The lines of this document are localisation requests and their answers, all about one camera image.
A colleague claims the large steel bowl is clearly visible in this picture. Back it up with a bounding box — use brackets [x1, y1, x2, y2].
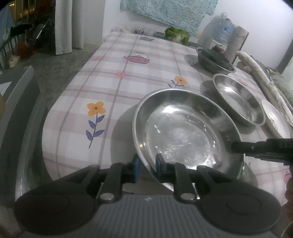
[132, 89, 245, 179]

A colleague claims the medium steel bowl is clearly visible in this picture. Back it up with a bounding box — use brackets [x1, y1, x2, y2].
[213, 73, 266, 126]

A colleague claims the white rolled towel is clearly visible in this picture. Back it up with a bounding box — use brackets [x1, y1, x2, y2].
[236, 51, 292, 126]

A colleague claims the small steel bowl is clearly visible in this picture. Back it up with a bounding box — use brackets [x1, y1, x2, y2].
[196, 47, 236, 75]

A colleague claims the red cabbage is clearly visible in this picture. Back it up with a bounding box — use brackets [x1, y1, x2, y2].
[212, 45, 225, 55]

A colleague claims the rolled beige mat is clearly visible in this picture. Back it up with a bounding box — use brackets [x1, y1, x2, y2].
[225, 26, 249, 64]

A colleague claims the white water dispenser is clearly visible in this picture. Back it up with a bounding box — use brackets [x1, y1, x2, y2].
[204, 38, 227, 50]

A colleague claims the blue water jug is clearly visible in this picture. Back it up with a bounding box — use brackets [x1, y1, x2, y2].
[213, 18, 234, 44]

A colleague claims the green lettuce head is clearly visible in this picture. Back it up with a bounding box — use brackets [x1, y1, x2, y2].
[164, 27, 190, 46]

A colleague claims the white curtain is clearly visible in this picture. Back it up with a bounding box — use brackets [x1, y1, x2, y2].
[55, 0, 105, 55]

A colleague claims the blue patterned wall cloth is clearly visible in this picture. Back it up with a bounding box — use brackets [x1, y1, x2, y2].
[120, 0, 218, 35]

